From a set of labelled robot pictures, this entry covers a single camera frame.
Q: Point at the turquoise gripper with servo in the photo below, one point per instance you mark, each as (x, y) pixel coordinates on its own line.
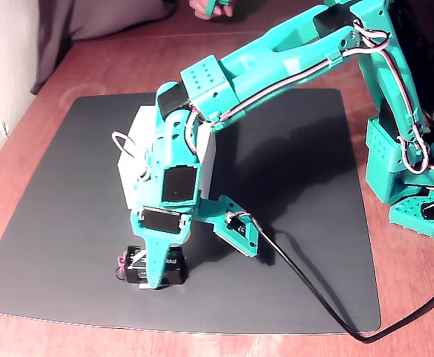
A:
(159, 220)

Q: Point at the small black battery pack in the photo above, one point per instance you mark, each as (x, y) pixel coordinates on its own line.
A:
(173, 267)

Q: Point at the turquoise robot base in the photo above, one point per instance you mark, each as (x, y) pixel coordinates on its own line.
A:
(384, 156)

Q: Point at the turquoise plastic robot arm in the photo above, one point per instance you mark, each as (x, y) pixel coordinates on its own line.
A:
(276, 48)

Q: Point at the white open cardboard box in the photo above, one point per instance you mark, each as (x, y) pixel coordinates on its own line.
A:
(207, 148)

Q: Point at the person's hand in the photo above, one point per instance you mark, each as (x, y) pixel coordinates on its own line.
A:
(198, 7)

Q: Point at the dark mat with printed letters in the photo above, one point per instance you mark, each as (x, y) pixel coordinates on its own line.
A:
(90, 223)

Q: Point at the grey fabric cushion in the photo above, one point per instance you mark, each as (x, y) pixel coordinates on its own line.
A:
(90, 18)

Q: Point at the turquoise wrist camera mount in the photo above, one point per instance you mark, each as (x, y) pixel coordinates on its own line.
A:
(216, 212)

